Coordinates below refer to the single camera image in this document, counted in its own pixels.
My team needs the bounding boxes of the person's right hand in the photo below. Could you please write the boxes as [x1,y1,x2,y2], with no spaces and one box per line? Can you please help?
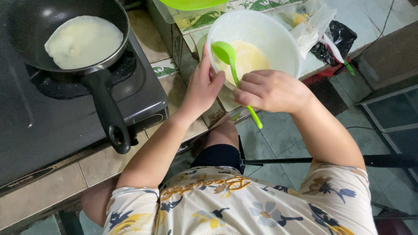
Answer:
[232,69,315,115]

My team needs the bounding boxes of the person's left hand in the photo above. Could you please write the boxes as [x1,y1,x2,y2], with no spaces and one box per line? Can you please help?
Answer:
[180,43,226,118]

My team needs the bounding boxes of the green plastic ladle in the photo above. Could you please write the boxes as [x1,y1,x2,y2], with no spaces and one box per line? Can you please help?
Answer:
[211,41,263,129]

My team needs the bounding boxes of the white plastic mixing bowl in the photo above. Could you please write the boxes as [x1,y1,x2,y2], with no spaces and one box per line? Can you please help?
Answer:
[207,9,302,91]

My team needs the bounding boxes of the yellow batter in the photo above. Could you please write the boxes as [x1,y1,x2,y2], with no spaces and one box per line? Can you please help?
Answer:
[216,40,271,86]

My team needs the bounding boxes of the red plastic bag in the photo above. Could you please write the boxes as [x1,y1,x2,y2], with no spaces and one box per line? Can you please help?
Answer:
[302,58,351,86]

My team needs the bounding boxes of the black shorts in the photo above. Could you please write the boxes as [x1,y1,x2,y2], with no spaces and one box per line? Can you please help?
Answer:
[190,144,243,173]

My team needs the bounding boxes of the clear plastic bag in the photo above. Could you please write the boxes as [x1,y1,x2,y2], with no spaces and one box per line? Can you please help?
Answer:
[274,0,337,60]

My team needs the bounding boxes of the black plastic bag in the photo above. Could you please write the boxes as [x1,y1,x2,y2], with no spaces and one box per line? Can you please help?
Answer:
[310,20,358,67]

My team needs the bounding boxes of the green plastic lid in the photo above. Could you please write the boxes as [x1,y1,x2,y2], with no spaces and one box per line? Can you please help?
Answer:
[158,0,230,11]

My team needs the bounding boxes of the black tripod leg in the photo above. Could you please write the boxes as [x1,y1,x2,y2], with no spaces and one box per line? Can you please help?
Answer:
[241,154,418,169]

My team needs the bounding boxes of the floral white shirt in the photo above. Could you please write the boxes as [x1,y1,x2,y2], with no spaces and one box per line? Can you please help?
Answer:
[103,163,379,235]

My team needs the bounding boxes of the pale thin crepe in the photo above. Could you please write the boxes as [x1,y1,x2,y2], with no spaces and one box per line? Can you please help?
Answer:
[44,15,124,70]

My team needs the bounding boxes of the black gas stove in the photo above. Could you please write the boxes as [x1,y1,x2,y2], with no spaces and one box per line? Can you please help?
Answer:
[0,29,169,195]

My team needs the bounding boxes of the black frying pan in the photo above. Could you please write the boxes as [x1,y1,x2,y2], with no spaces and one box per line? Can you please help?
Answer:
[0,0,132,155]

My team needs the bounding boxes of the white spatula with green handle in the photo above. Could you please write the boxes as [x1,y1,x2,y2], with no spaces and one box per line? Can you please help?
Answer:
[322,34,355,76]

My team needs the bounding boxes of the black cable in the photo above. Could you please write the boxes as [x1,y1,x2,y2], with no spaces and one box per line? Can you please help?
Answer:
[357,0,396,57]

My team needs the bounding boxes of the glass cabinet with metal frame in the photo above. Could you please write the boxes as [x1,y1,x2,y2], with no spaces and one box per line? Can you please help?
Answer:
[356,84,418,193]

